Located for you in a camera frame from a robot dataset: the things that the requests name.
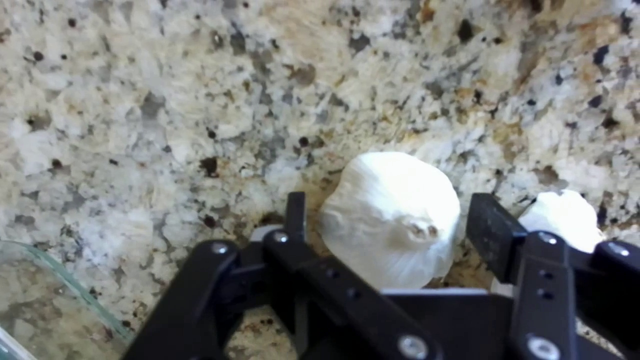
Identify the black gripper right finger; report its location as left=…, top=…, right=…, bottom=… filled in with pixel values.
left=467, top=194, right=640, bottom=360

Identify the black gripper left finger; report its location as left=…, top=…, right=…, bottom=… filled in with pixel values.
left=122, top=192, right=445, bottom=360

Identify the white garlic bulb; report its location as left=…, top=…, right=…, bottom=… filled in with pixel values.
left=318, top=152, right=463, bottom=289
left=518, top=191, right=604, bottom=254

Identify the clear glass container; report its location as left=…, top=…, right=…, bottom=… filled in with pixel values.
left=0, top=241, right=134, bottom=360

